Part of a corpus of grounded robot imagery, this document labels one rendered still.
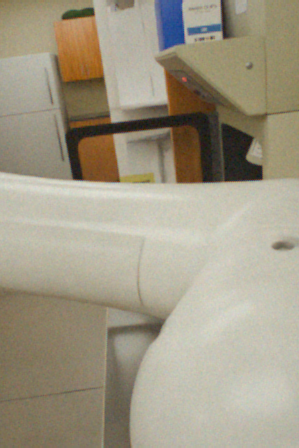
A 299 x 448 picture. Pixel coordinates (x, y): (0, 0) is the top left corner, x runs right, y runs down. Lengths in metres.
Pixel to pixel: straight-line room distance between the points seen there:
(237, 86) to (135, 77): 1.41
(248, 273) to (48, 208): 0.16
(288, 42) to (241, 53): 0.06
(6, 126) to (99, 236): 5.41
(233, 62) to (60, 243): 0.38
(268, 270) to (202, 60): 0.44
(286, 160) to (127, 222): 0.39
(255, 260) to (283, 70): 0.45
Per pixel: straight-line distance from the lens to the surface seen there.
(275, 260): 0.17
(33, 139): 5.60
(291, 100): 0.61
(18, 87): 5.57
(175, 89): 0.94
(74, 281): 0.28
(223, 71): 0.58
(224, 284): 0.15
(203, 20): 0.66
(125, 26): 1.97
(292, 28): 0.60
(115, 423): 0.78
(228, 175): 0.90
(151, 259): 0.25
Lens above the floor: 1.49
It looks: 21 degrees down
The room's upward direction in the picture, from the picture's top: 8 degrees counter-clockwise
